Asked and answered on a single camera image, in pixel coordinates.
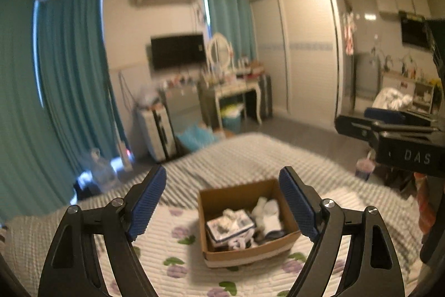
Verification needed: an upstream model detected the white grey sock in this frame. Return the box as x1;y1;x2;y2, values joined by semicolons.
251;197;286;243

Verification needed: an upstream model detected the white navy tissue pack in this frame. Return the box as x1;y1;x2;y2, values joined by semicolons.
205;209;256;250

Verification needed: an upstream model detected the person's right hand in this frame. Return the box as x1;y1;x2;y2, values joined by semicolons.
414;173;436;235

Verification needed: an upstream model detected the white cloth bundle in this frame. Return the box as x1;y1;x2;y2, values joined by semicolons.
372;87;412;111

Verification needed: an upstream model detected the small pink waste bin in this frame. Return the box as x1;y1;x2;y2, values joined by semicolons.
355;158;376;181

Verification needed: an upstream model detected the black range hood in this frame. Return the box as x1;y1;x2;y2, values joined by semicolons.
399;11;429;49

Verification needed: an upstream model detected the clear water jug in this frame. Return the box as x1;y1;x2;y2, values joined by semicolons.
82;148;120;192

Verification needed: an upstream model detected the white floral quilted blanket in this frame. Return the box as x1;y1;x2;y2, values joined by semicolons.
132;179;422;296

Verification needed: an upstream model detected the white sliding wardrobe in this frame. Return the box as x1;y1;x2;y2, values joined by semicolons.
250;0;345;130

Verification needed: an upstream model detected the grey checked bed sheet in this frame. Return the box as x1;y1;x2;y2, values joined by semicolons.
0;132;423;297

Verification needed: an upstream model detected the open cardboard box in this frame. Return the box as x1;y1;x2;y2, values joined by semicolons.
198;179;300;268

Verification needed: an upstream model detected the white dressing table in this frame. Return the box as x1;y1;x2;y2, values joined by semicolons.
198;74;263;128

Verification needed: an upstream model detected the teal window curtain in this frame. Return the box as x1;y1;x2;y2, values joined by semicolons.
1;0;126;222

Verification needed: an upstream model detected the oval vanity mirror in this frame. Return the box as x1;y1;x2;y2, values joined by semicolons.
206;32;234;72

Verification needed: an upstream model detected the blue plastic bag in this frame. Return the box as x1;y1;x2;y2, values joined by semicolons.
176;124;220;152

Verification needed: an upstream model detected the white black suitcase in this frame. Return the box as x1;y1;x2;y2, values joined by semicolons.
137;104;177;162

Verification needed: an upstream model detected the grey low cabinet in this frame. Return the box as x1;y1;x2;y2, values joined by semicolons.
159;85;203;134

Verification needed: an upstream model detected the teal curtain by wardrobe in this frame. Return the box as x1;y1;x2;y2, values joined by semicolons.
207;0;256;60

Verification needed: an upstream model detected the wall mounted black television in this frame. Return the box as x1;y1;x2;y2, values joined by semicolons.
151;33;207;71

